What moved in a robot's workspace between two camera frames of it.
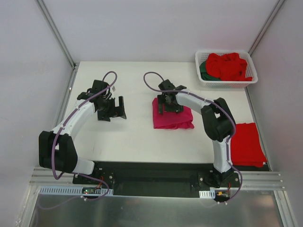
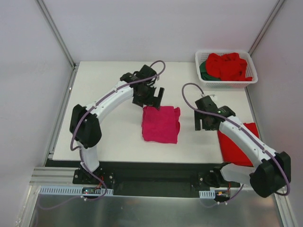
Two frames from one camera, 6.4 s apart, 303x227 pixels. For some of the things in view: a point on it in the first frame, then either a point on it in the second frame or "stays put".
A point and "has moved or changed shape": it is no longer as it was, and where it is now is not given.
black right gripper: [169, 105] -> [201, 119]
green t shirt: [204, 75] stays put
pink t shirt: [172, 119] has moved or changed shape
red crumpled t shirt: [229, 67] stays put
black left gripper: [113, 109] -> [149, 99]
